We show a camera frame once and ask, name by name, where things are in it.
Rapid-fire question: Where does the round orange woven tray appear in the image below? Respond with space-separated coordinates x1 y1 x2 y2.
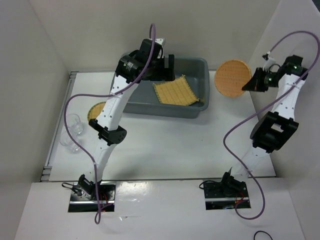
214 59 252 98

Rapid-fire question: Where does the rectangular woven bamboo mat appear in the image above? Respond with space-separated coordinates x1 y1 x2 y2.
153 75 199 106

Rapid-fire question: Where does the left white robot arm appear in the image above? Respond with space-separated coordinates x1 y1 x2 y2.
78 38 153 200

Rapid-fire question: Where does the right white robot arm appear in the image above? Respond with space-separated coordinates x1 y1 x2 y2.
219 55 307 197

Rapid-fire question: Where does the round bamboo tray left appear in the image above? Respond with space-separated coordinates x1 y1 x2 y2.
87 101 106 122

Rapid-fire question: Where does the clear plastic cup upper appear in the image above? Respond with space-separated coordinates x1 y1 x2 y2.
66 113 84 135

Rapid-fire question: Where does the clear plastic cup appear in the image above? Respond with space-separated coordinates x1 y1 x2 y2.
66 113 84 135
59 131 80 153

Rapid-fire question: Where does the clear plastic cup lower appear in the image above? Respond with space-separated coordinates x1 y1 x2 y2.
59 131 80 153

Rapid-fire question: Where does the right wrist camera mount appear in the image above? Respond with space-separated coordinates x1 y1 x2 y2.
262 51 276 72

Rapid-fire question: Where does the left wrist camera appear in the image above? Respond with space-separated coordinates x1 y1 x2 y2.
151 38 166 55

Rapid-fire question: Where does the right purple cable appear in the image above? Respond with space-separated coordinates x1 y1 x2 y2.
222 30 320 220

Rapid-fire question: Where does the purple cable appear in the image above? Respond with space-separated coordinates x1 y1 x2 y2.
222 30 320 220
63 23 157 224

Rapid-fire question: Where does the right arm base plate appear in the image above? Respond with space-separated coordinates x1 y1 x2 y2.
199 180 251 210

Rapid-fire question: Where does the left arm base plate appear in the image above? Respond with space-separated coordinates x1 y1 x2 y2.
61 181 116 213

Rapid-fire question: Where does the black cable loop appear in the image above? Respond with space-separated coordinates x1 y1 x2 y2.
254 230 274 240

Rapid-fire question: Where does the aluminium table rail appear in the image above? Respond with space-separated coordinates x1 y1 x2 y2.
40 71 78 182

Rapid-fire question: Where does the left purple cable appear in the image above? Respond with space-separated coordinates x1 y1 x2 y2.
63 23 157 224

